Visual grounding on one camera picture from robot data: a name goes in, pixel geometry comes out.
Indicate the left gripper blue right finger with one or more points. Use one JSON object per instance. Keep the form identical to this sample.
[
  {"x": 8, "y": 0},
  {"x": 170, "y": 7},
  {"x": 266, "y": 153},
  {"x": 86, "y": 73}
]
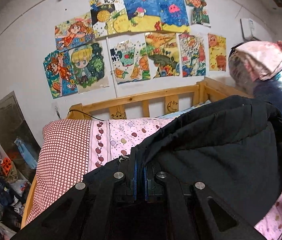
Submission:
[{"x": 190, "y": 211}]

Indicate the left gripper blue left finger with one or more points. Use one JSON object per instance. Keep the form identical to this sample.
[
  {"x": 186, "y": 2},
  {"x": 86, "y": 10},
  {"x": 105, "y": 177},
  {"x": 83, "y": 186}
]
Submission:
[{"x": 83, "y": 209}]

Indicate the black padded jacket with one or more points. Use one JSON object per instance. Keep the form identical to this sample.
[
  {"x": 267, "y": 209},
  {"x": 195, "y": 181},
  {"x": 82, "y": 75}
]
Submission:
[{"x": 233, "y": 145}]

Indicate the plastic bag of clothes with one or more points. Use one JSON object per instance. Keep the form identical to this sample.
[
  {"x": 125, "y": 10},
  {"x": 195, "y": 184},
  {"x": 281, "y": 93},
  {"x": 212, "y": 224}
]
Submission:
[{"x": 268, "y": 90}]

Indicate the pink patterned bed quilt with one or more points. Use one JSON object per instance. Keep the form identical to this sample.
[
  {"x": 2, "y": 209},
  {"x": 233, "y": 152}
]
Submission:
[{"x": 214, "y": 172}]

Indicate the pink floral cloth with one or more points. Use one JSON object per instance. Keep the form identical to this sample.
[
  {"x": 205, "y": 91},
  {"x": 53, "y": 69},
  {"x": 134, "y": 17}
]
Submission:
[{"x": 257, "y": 59}]

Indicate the white air conditioner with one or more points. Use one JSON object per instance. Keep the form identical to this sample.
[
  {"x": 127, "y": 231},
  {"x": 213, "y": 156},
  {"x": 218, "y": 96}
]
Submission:
[{"x": 248, "y": 29}]

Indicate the yellow bear drawing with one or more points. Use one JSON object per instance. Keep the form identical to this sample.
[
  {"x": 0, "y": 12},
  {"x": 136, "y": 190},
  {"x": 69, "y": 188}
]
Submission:
[{"x": 217, "y": 53}]

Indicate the colourful doodle drawing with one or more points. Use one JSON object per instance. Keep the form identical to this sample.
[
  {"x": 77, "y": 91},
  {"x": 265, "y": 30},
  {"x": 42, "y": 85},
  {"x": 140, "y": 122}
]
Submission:
[{"x": 193, "y": 57}]

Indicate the red-haired boy drawing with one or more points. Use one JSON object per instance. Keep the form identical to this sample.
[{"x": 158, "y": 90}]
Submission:
[{"x": 199, "y": 13}]

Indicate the swimming girl drawing lower left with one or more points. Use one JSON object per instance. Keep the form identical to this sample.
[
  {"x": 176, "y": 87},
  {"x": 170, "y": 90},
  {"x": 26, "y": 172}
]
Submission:
[{"x": 59, "y": 74}]

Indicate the orange landscape drawing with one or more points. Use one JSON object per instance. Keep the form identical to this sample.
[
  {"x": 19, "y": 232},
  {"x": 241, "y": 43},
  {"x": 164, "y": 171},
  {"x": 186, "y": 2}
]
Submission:
[{"x": 162, "y": 49}]

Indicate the oranges and drink drawing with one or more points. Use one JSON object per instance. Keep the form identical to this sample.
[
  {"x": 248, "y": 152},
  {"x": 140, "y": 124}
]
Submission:
[{"x": 130, "y": 62}]

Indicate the pink jellyfish drawing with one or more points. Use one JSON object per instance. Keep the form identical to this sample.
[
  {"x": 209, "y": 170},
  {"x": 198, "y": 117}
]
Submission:
[{"x": 173, "y": 16}]

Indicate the anime girl drawing upper left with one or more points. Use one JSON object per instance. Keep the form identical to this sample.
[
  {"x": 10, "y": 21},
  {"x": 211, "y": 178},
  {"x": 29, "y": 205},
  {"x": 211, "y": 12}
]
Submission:
[{"x": 74, "y": 32}]

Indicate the blue sea bird drawing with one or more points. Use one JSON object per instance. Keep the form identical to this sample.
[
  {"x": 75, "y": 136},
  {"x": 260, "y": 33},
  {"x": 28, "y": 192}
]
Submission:
[{"x": 143, "y": 15}]

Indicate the wooden bed frame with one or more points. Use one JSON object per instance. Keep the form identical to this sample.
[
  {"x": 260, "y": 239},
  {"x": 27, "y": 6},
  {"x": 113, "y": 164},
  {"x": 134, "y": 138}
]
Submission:
[{"x": 143, "y": 102}]

